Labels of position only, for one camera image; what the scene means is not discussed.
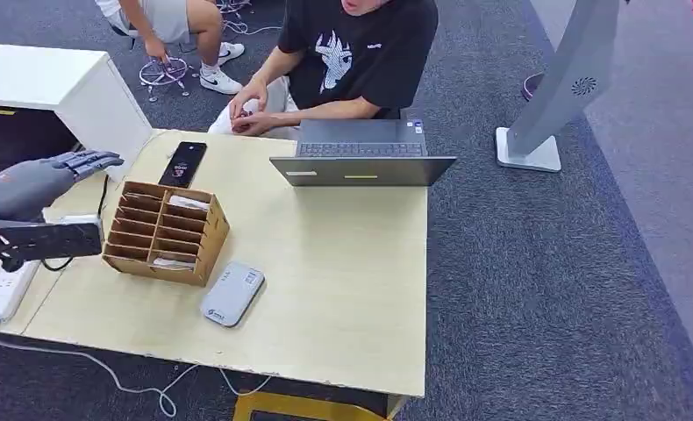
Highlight wooden slotted card box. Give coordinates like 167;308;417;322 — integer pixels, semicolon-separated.
102;180;231;289

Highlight person's right hand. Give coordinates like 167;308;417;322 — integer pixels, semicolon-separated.
228;78;269;120

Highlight black smartphone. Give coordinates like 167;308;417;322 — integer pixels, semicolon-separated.
158;140;208;189

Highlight black device under cabinet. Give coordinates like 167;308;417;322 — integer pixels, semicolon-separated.
0;104;82;178

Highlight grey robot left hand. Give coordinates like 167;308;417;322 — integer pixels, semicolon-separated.
0;149;125;223

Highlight person in grey shorts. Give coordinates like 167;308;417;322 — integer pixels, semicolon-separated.
95;0;246;96

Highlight person in black shirt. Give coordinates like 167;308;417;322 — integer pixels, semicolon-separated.
208;0;440;140

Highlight white power cable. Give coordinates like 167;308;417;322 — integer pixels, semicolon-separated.
0;322;272;418

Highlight white card in box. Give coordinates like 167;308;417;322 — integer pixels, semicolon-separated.
151;257;196;272
168;195;211;211

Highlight white cabinet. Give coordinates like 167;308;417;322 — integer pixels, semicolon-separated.
0;42;154;182

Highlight dark round object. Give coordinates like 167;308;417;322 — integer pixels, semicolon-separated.
520;72;547;101

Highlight chrome chair base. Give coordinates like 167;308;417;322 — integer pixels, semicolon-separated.
139;56;192;103

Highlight person's left hand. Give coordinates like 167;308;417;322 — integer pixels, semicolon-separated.
231;111;278;137

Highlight grey kiosk stand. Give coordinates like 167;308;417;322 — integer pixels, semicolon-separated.
496;0;621;174

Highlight white floor cables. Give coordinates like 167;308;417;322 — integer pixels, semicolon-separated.
217;0;282;36

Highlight grey card reader device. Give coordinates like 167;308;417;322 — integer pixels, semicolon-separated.
200;261;266;329

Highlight yellow wooden frame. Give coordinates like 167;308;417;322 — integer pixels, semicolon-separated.
232;392;409;421

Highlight black power cable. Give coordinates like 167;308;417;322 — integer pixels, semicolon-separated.
39;174;111;273

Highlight grey laptop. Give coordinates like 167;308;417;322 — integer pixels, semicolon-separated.
269;118;458;189

